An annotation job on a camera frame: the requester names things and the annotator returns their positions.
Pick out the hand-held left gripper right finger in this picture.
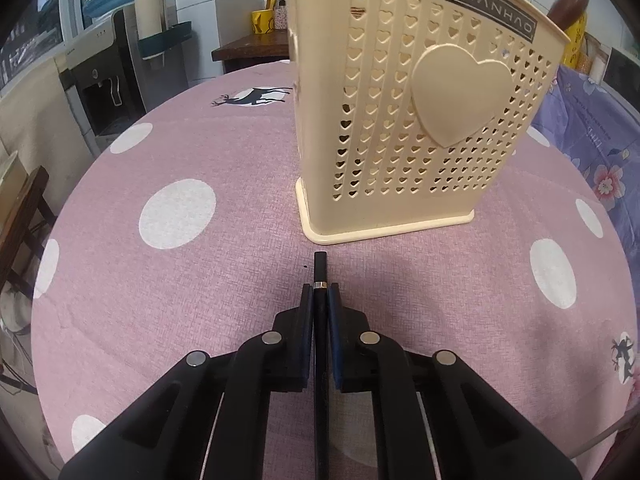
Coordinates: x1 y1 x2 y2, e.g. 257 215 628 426
326 282 583 480

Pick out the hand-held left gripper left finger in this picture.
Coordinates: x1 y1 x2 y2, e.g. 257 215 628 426
59 283 315 480

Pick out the black chopstick with gold band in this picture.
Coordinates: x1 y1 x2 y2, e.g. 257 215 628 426
313 251 331 480

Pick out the beige plastic utensil holder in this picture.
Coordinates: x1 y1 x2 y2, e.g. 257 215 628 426
280 0 571 246

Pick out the pink polka dot tablecloth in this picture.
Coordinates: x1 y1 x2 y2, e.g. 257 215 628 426
30 57 637 480

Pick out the dark wooden side table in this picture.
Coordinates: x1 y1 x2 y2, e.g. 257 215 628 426
211 32 291 74

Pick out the round wooden stool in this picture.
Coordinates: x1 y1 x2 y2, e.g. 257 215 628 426
0 165 59 306

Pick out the blue floral cloth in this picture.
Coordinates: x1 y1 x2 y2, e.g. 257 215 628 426
530 64 640 302

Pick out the yellow mug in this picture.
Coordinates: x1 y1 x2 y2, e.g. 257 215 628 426
251 9 276 36

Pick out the water dispenser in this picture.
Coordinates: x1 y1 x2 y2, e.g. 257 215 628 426
60 7 147 144

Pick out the beige cloth cover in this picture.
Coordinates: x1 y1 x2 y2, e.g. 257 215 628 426
0 55 101 172

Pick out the beige paper roll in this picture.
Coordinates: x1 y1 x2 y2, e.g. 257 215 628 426
133 0 169 41

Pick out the yellow packet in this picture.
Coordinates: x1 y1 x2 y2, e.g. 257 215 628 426
565 10 589 69

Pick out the black board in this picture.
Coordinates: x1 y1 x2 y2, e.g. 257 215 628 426
602 45 640 107

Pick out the window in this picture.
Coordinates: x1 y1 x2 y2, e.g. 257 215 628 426
0 0 67 77

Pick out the teal wall rack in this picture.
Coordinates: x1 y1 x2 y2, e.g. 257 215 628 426
137 21 194 59

